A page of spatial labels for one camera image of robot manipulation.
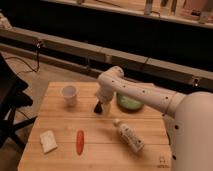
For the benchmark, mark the green bowl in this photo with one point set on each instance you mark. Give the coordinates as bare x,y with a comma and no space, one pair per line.
127,103

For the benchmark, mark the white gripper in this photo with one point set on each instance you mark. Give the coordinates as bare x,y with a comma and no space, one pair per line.
105,95

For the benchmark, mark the black office chair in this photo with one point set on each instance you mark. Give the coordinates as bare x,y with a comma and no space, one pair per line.
12,96

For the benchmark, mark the red carrot toy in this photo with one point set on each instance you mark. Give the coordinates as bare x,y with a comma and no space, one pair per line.
80,142

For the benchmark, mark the black eraser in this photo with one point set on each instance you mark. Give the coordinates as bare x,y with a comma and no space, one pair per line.
98,108

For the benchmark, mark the white squeeze bottle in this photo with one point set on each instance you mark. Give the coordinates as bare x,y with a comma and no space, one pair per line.
128,135

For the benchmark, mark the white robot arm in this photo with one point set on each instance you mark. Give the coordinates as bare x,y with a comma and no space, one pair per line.
192,113

